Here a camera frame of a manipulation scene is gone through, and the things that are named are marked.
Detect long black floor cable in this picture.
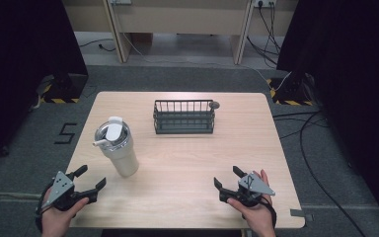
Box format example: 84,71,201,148
271,111,367,237

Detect black cable with plug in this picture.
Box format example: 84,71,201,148
78,38,116,52

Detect black wire basket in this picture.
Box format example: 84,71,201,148
152,99,216,135

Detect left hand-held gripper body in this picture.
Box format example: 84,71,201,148
47,170,91,212

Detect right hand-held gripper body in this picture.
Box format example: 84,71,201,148
219,170,276,208

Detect person's left hand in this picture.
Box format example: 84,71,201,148
40,189,90,237

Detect black wrist strap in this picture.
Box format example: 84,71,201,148
242,195,278,229

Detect black stand base striped tape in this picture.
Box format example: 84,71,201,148
265,72,316,107
39,72,90,105

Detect dark curtain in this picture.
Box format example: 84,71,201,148
0,0,90,169
275,0,379,228

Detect bundle of black cables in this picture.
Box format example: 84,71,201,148
246,0,283,69

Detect person's right hand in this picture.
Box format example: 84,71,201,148
226,169,276,237

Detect cream tumbler with lid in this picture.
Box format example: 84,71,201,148
92,116,140,178

